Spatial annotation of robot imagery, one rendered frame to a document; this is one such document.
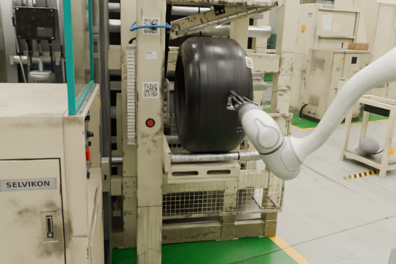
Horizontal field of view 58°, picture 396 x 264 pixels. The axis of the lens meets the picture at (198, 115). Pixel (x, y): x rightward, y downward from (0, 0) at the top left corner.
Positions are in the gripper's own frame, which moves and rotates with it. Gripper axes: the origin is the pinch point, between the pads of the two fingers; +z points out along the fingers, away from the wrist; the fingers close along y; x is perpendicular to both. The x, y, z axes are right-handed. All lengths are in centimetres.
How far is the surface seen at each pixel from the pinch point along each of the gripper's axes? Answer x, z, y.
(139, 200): 60, 15, 38
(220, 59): -12.5, 12.9, 3.7
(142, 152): 36, 19, 37
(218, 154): 34.1, 12.0, 0.4
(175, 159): 35.7, 11.1, 21.8
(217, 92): -0.5, 4.1, 5.9
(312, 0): 3, 833, -469
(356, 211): 138, 89, -152
